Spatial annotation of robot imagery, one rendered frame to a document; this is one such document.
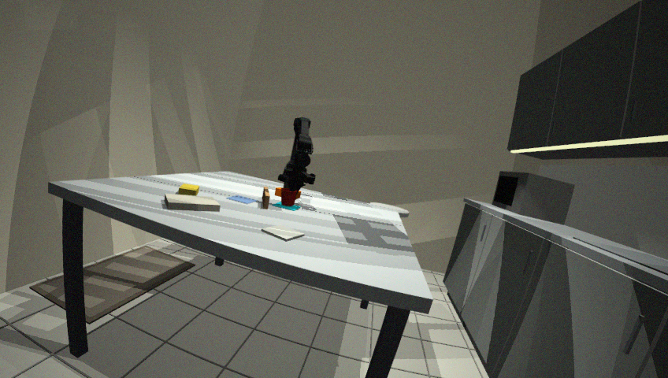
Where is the yellow rectangular block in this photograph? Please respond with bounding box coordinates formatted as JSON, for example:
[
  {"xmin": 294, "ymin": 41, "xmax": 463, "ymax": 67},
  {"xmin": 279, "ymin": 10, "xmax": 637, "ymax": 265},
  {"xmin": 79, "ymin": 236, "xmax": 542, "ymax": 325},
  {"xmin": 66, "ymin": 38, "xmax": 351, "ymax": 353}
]
[{"xmin": 178, "ymin": 183, "xmax": 199, "ymax": 195}]

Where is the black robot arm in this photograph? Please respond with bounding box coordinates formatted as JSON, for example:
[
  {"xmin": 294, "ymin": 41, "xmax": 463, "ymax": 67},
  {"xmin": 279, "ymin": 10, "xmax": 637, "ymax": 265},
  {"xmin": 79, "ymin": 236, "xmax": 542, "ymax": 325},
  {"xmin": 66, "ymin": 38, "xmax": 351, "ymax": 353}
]
[{"xmin": 284, "ymin": 117, "xmax": 316, "ymax": 184}]

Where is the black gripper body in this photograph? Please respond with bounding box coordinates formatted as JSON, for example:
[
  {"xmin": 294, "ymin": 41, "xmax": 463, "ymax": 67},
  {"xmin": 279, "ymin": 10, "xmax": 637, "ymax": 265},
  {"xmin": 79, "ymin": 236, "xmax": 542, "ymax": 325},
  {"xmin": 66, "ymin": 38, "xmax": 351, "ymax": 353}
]
[{"xmin": 278, "ymin": 164, "xmax": 307, "ymax": 184}]

